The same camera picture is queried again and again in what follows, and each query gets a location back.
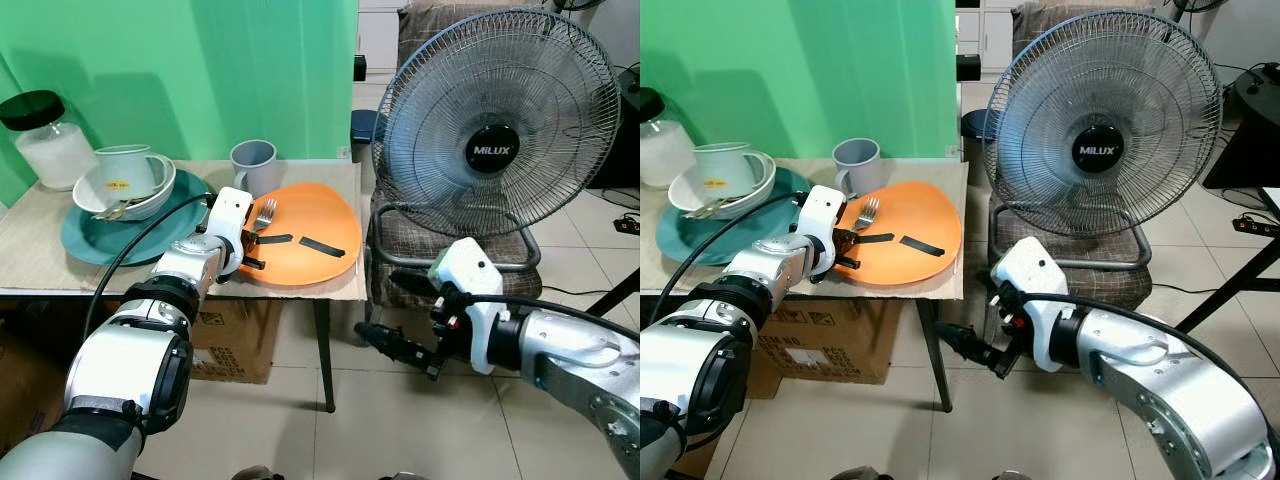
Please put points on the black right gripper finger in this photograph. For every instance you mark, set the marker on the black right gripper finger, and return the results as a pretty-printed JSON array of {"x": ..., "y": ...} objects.
[
  {"x": 970, "y": 345},
  {"x": 412, "y": 282},
  {"x": 395, "y": 345}
]

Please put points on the silver metal fork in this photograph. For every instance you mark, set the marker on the silver metal fork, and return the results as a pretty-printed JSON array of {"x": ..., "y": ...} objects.
[
  {"x": 867, "y": 210},
  {"x": 265, "y": 212}
]

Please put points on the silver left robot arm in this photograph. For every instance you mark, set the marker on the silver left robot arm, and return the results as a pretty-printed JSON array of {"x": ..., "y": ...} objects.
[
  {"x": 130, "y": 365},
  {"x": 690, "y": 370}
]

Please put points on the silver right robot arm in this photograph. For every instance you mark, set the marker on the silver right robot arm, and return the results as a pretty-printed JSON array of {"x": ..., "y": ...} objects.
[
  {"x": 570, "y": 355},
  {"x": 1150, "y": 370}
]

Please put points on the table with black legs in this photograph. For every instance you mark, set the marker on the table with black legs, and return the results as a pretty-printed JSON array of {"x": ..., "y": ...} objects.
[
  {"x": 326, "y": 350},
  {"x": 940, "y": 350}
]

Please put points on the brown checked chair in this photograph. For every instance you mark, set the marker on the brown checked chair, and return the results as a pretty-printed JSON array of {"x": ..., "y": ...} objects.
[
  {"x": 410, "y": 250},
  {"x": 1110, "y": 280}
]

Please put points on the orange plate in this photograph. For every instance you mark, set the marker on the orange plate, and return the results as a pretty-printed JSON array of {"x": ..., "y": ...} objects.
[
  {"x": 920, "y": 210},
  {"x": 320, "y": 215}
]

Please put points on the grey mug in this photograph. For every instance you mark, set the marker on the grey mug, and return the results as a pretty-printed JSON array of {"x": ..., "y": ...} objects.
[
  {"x": 858, "y": 168},
  {"x": 255, "y": 170}
]

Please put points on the printed cardboard box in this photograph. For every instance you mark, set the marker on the printed cardboard box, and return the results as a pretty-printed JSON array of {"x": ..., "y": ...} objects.
[
  {"x": 830, "y": 340},
  {"x": 235, "y": 340}
]

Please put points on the beige table mat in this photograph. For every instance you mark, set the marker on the beige table mat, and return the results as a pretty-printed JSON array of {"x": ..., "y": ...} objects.
[
  {"x": 930, "y": 172},
  {"x": 30, "y": 240}
]

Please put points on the white bowl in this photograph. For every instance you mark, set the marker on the white bowl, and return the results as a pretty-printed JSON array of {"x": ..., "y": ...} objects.
[
  {"x": 150, "y": 200},
  {"x": 750, "y": 195}
]

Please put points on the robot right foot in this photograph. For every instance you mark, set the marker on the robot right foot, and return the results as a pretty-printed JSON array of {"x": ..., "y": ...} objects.
[
  {"x": 1005, "y": 475},
  {"x": 402, "y": 475}
]

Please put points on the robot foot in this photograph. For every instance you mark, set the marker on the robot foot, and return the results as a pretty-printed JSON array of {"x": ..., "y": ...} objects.
[
  {"x": 852, "y": 474},
  {"x": 252, "y": 473},
  {"x": 402, "y": 475},
  {"x": 1005, "y": 475}
]

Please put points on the metal spoon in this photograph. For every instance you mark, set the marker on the metal spoon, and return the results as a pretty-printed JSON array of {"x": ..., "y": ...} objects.
[
  {"x": 118, "y": 210},
  {"x": 712, "y": 209}
]

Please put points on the dark blue container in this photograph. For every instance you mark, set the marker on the dark blue container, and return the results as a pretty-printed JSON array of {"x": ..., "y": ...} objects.
[
  {"x": 365, "y": 128},
  {"x": 973, "y": 128}
]

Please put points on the light green mug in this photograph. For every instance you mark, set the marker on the light green mug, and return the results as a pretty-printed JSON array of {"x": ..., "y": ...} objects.
[
  {"x": 125, "y": 165},
  {"x": 725, "y": 165}
]

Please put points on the teal plate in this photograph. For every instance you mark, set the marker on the teal plate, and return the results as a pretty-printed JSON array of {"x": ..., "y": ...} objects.
[
  {"x": 695, "y": 245},
  {"x": 100, "y": 245}
]

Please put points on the grey Milux fan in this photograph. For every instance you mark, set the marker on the grey Milux fan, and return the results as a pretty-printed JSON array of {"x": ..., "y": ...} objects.
[
  {"x": 497, "y": 152},
  {"x": 1098, "y": 152}
]

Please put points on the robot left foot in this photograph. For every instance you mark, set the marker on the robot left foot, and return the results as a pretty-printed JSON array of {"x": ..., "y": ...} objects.
[
  {"x": 252, "y": 473},
  {"x": 852, "y": 474}
]

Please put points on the green backdrop cloth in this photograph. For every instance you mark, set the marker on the green backdrop cloth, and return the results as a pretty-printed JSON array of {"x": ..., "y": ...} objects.
[
  {"x": 800, "y": 70},
  {"x": 200, "y": 70}
]

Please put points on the small black device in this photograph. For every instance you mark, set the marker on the small black device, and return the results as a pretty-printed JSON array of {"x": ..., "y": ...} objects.
[
  {"x": 360, "y": 68},
  {"x": 967, "y": 68}
]

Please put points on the black power strip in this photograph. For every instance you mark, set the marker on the black power strip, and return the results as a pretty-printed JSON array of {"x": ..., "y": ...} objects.
[
  {"x": 1258, "y": 225},
  {"x": 627, "y": 224}
]

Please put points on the glass jar with black lid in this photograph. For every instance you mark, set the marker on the glass jar with black lid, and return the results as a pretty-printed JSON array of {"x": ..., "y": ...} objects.
[
  {"x": 665, "y": 150},
  {"x": 55, "y": 150}
]

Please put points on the white cabinet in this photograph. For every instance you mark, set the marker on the white cabinet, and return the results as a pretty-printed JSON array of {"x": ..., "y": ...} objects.
[
  {"x": 990, "y": 45},
  {"x": 378, "y": 45}
]

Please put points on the plain brown cardboard box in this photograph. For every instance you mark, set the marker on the plain brown cardboard box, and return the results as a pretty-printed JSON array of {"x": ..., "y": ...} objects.
[{"x": 25, "y": 390}]

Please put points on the black side table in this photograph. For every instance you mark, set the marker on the black side table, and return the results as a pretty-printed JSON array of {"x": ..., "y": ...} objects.
[{"x": 1240, "y": 160}]

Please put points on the small dark fan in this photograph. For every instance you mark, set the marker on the small dark fan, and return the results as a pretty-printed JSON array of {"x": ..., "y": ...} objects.
[
  {"x": 1200, "y": 5},
  {"x": 577, "y": 5}
]

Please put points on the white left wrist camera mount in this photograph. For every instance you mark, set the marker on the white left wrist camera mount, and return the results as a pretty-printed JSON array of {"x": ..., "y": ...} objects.
[
  {"x": 825, "y": 212},
  {"x": 230, "y": 212}
]

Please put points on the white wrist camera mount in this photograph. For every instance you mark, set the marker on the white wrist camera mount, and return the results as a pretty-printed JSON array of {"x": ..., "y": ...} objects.
[
  {"x": 1025, "y": 265},
  {"x": 825, "y": 212},
  {"x": 470, "y": 270},
  {"x": 230, "y": 212}
]

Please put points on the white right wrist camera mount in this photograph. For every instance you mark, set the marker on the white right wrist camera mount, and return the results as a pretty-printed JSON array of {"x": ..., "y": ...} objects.
[
  {"x": 470, "y": 270},
  {"x": 1025, "y": 265}
]

